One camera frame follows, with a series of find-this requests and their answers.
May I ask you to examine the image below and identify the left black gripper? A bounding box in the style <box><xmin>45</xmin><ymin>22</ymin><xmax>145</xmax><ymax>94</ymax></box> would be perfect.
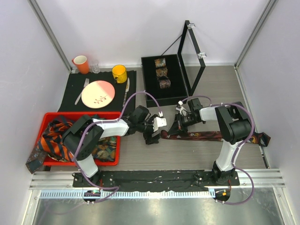
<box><xmin>137</xmin><ymin>115</ymin><xmax>161</xmax><ymax>144</ymax></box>

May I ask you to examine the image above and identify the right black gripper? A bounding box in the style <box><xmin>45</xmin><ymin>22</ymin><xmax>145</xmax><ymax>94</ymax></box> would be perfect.
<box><xmin>168</xmin><ymin>112</ymin><xmax>198</xmax><ymax>136</ymax></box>

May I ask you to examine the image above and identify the dark red patterned tie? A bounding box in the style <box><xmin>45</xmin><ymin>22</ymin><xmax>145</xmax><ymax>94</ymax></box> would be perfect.
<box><xmin>161</xmin><ymin>130</ymin><xmax>271</xmax><ymax>147</ymax></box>

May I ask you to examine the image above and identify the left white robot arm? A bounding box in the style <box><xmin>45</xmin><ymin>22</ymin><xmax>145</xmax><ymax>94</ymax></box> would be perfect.
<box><xmin>62</xmin><ymin>106</ymin><xmax>166</xmax><ymax>187</ymax></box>

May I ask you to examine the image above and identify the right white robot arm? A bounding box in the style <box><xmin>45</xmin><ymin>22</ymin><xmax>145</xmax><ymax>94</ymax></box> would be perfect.
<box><xmin>161</xmin><ymin>98</ymin><xmax>254</xmax><ymax>185</ymax></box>

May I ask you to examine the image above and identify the rolled tie bottom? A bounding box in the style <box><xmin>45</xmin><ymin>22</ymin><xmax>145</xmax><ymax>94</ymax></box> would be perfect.
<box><xmin>158</xmin><ymin>79</ymin><xmax>171</xmax><ymax>89</ymax></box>

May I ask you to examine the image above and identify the rolled tie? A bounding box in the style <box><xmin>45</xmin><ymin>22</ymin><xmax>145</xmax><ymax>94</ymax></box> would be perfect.
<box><xmin>158</xmin><ymin>79</ymin><xmax>171</xmax><ymax>89</ymax></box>
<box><xmin>156</xmin><ymin>67</ymin><xmax>168</xmax><ymax>79</ymax></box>
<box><xmin>154</xmin><ymin>58</ymin><xmax>166</xmax><ymax>69</ymax></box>

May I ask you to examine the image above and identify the teal floral tie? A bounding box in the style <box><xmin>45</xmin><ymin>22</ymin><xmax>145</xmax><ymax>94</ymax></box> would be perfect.
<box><xmin>92</xmin><ymin>136</ymin><xmax>117</xmax><ymax>162</ymax></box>

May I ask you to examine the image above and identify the black tie box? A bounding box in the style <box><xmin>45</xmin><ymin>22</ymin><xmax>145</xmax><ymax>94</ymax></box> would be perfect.
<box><xmin>141</xmin><ymin>54</ymin><xmax>188</xmax><ymax>106</ymax></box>

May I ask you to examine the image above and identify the silver knife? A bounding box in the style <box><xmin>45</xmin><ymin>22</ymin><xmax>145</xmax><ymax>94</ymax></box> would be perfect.
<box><xmin>122</xmin><ymin>77</ymin><xmax>130</xmax><ymax>107</ymax></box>

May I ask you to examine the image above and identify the rolled tie middle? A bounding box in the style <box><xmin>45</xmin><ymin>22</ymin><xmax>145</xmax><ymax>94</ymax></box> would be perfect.
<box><xmin>156</xmin><ymin>67</ymin><xmax>168</xmax><ymax>79</ymax></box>

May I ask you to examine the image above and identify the rolled tie top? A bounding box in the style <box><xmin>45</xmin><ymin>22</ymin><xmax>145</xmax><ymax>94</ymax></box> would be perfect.
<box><xmin>154</xmin><ymin>58</ymin><xmax>166</xmax><ymax>69</ymax></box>

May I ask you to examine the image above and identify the pink cream plate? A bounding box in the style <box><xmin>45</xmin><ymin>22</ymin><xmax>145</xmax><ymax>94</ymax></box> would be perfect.
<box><xmin>81</xmin><ymin>81</ymin><xmax>115</xmax><ymax>109</ymax></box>

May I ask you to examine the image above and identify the black box lid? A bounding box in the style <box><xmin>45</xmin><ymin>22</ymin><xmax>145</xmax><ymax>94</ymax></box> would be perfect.
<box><xmin>177</xmin><ymin>20</ymin><xmax>207</xmax><ymax>96</ymax></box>

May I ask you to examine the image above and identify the yellow mug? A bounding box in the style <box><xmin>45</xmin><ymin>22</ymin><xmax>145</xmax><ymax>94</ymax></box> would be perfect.
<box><xmin>112</xmin><ymin>65</ymin><xmax>128</xmax><ymax>83</ymax></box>

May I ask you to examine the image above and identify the red plastic bin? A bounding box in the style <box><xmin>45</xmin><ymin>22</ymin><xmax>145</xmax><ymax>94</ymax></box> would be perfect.
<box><xmin>36</xmin><ymin>112</ymin><xmax>121</xmax><ymax>166</ymax></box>

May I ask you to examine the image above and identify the silver fork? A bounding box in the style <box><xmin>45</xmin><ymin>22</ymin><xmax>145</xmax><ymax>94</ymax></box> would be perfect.
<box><xmin>75</xmin><ymin>78</ymin><xmax>90</xmax><ymax>105</ymax></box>

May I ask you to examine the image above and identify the black placemat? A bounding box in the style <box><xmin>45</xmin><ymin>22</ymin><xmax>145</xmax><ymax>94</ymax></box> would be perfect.
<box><xmin>59</xmin><ymin>70</ymin><xmax>136</xmax><ymax>112</ymax></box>

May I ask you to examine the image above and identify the clear glass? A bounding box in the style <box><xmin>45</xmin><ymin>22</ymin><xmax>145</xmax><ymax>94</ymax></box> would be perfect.
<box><xmin>90</xmin><ymin>59</ymin><xmax>100</xmax><ymax>74</ymax></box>

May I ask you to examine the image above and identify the orange navy striped tie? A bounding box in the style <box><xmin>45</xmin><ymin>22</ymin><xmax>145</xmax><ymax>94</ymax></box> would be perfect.
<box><xmin>36</xmin><ymin>116</ymin><xmax>74</xmax><ymax>162</ymax></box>

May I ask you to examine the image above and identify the orange cup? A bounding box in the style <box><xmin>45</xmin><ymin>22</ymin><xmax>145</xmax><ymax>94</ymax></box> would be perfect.
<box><xmin>72</xmin><ymin>55</ymin><xmax>90</xmax><ymax>74</ymax></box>

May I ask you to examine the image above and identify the navy speckled tie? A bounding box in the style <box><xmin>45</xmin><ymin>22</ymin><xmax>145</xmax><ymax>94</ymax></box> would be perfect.
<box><xmin>26</xmin><ymin>147</ymin><xmax>48</xmax><ymax>174</ymax></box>

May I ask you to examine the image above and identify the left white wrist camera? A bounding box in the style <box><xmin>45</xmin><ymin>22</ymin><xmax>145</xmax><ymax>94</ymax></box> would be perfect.
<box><xmin>153</xmin><ymin>112</ymin><xmax>167</xmax><ymax>130</ymax></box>

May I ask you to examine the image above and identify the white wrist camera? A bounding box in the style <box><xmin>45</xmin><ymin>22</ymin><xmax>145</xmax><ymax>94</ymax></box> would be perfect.
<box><xmin>175</xmin><ymin>101</ymin><xmax>187</xmax><ymax>116</ymax></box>
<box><xmin>153</xmin><ymin>112</ymin><xmax>167</xmax><ymax>130</ymax></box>

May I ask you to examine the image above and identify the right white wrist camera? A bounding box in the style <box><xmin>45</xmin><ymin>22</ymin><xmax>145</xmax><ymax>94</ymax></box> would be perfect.
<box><xmin>175</xmin><ymin>101</ymin><xmax>187</xmax><ymax>116</ymax></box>

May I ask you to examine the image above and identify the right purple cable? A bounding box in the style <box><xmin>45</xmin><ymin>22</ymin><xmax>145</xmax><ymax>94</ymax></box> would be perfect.
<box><xmin>179</xmin><ymin>95</ymin><xmax>257</xmax><ymax>207</ymax></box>

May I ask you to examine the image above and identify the purple cable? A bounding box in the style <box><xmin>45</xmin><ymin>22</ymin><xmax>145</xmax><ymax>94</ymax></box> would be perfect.
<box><xmin>72</xmin><ymin>91</ymin><xmax>165</xmax><ymax>203</ymax></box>
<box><xmin>179</xmin><ymin>95</ymin><xmax>257</xmax><ymax>207</ymax></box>

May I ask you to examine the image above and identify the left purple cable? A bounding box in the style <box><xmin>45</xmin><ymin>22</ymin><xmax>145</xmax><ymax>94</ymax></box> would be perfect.
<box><xmin>72</xmin><ymin>91</ymin><xmax>165</xmax><ymax>203</ymax></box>

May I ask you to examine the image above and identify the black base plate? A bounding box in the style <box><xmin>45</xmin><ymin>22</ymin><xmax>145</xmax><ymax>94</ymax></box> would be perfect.
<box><xmin>72</xmin><ymin>169</ymin><xmax>241</xmax><ymax>193</ymax></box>

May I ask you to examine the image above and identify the white cable duct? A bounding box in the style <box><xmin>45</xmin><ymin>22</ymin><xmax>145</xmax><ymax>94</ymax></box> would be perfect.
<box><xmin>39</xmin><ymin>189</ymin><xmax>215</xmax><ymax>200</ymax></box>

